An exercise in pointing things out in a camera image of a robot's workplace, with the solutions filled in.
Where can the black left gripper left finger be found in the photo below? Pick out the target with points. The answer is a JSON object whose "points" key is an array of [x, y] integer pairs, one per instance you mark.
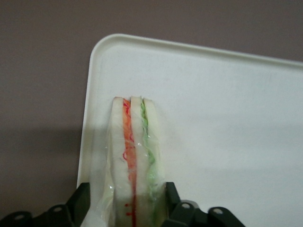
{"points": [[71, 205]]}

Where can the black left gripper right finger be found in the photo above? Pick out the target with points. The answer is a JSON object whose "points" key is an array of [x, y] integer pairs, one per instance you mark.
{"points": [[180, 212]]}

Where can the triangle sandwich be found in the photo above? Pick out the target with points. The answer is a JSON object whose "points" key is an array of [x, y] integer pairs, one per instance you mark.
{"points": [[137, 165]]}

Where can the cream plastic tray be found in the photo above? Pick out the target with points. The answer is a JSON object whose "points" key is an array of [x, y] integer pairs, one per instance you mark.
{"points": [[225, 130]]}

